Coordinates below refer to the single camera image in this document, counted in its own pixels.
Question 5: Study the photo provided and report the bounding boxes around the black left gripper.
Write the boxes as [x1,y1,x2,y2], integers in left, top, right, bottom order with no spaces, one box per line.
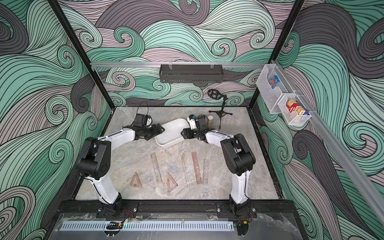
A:
[142,123,166,140]

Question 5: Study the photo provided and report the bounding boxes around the white plastic storage box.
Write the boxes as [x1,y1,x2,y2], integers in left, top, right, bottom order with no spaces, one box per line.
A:
[155,119,190,148]

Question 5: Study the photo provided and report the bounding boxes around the pink tall triangle ruler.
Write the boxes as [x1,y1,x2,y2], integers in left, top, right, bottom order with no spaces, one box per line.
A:
[167,172,178,193]

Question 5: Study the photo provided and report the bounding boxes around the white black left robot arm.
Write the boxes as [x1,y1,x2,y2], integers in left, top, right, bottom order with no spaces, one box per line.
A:
[76,124,165,215]

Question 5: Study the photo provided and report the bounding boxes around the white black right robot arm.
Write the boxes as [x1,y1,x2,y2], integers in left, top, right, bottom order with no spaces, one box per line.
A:
[181,128,256,216]

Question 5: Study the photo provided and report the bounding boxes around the red straight ruler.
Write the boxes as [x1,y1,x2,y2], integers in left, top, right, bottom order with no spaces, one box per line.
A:
[192,152,203,185]

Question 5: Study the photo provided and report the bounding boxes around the spice jar with white lid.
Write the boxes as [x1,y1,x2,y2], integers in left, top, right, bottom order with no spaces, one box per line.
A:
[208,115,214,125]

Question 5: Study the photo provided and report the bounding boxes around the pink straight ruler left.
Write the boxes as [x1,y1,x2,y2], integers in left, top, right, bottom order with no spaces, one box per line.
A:
[151,153,163,184]

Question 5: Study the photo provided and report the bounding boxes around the black tripod microphone stand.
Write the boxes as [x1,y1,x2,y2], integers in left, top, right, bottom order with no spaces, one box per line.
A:
[208,89,233,129]

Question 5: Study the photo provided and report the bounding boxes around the clear short straight ruler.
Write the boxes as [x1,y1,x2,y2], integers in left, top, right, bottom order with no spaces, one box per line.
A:
[203,159,209,185]

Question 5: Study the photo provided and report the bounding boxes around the pink small triangle ruler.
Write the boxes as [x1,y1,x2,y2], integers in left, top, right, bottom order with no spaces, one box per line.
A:
[130,172,143,189]

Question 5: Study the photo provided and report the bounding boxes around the blue packet in bin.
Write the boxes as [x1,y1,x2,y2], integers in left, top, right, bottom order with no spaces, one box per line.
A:
[268,75,280,89]

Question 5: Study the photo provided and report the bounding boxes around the red boxes in bin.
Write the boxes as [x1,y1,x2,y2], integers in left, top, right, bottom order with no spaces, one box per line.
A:
[286,99,310,116]

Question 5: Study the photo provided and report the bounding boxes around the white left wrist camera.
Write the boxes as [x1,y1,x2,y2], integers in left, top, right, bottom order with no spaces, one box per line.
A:
[132,114,152,127]

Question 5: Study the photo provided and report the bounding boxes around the black wall-mounted tray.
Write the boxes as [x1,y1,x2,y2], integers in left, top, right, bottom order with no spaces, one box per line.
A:
[159,65,224,84]

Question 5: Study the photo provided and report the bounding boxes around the aluminium wall rail back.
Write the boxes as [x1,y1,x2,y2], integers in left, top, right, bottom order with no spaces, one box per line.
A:
[90,61,267,69]

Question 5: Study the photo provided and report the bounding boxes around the aluminium wall rail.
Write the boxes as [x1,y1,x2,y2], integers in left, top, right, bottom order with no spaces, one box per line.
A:
[90,61,267,69]
[271,60,384,224]

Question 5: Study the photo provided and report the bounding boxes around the white perforated cable duct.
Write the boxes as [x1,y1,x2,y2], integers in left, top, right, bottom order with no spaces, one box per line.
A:
[59,221,235,232]

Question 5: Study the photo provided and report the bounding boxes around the clear wall bin upper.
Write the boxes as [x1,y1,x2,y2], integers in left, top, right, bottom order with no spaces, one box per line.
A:
[256,64,289,114]

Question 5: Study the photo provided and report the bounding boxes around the clear wall bin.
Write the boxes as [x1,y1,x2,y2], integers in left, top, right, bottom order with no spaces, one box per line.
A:
[256,64,289,114]
[278,94,312,127]

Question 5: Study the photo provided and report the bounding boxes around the clear wall bin lower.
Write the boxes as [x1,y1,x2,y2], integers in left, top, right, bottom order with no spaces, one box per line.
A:
[278,94,312,127]

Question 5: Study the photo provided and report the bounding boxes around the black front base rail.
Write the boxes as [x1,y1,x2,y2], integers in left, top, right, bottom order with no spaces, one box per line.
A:
[58,199,298,214]

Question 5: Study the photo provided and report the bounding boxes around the black corner frame post left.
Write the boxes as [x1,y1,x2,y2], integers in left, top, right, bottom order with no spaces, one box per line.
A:
[48,0,116,111]

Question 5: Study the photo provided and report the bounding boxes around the black corner frame post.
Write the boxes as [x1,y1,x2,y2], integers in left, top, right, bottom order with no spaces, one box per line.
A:
[48,0,116,111]
[248,0,306,109]

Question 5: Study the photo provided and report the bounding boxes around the black corner frame post right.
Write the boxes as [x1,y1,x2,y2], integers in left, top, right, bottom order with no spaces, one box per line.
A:
[248,0,306,109]

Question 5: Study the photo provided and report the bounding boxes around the aluminium wall rail right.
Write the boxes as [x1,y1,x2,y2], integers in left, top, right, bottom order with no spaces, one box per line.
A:
[271,60,384,224]

